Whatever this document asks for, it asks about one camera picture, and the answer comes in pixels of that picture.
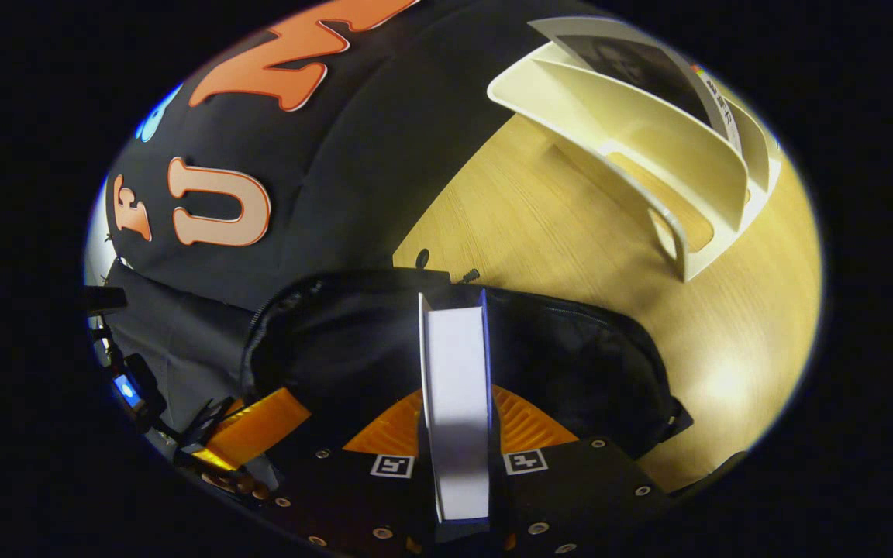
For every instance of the black backdrop cloth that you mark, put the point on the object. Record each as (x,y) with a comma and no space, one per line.
(353,170)

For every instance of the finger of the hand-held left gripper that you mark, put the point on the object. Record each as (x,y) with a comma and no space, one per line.
(233,480)
(260,426)

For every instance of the blue cover book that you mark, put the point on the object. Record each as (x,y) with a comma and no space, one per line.
(456,403)

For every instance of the grey cover book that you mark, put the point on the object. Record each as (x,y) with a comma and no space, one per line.
(640,66)

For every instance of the white plastic bookshelf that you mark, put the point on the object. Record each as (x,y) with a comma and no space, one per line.
(648,147)

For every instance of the black schoolbag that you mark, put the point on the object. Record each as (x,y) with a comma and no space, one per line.
(570,364)

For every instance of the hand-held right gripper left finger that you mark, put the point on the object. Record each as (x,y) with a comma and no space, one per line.
(353,496)

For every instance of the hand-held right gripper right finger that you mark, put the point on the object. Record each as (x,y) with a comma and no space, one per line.
(570,496)

